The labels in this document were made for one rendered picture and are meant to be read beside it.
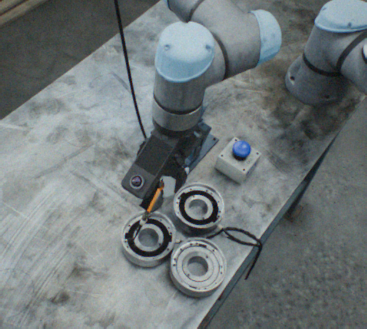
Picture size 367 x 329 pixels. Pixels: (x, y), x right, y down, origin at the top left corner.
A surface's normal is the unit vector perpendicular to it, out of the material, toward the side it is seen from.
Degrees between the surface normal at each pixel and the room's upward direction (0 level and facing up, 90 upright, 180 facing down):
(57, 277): 0
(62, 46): 0
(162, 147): 32
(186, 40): 0
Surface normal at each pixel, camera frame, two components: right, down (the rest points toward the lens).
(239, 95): 0.11, -0.59
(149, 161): -0.20, -0.18
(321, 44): -0.83, 0.39
